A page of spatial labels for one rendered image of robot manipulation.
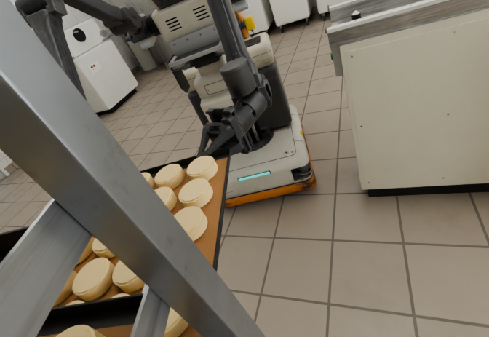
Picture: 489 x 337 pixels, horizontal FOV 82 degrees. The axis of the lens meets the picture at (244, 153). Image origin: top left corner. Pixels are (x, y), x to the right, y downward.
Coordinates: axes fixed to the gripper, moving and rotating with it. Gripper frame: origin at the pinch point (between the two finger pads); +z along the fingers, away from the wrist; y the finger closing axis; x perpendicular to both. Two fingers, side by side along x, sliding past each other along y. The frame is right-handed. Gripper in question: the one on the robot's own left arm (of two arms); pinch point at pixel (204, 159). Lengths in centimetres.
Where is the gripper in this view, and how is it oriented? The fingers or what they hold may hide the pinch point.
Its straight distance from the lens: 50.7
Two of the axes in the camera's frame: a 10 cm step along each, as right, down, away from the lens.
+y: -3.4, -7.6, -5.6
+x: 8.0, 0.8, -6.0
